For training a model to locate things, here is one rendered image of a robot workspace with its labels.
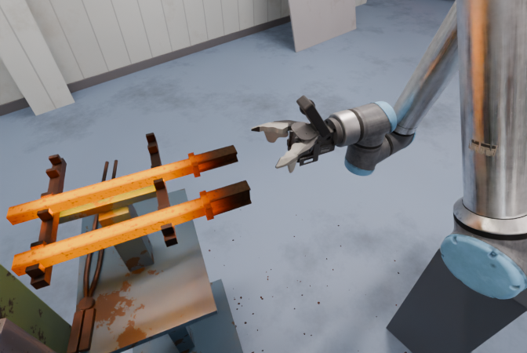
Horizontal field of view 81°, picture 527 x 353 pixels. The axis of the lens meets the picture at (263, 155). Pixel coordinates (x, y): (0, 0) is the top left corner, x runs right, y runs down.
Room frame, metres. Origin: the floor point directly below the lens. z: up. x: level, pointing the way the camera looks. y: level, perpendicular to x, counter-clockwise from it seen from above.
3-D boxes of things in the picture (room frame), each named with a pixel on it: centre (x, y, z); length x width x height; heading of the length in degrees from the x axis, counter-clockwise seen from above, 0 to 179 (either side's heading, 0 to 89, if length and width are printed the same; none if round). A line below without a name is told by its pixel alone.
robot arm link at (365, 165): (0.67, -0.30, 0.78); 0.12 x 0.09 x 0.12; 123
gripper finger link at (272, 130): (0.62, -0.02, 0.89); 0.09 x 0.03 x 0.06; 76
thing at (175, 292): (0.42, 0.32, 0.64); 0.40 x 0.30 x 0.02; 20
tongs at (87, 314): (0.50, 0.46, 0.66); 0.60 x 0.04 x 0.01; 13
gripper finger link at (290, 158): (0.51, -0.06, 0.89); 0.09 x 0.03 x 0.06; 148
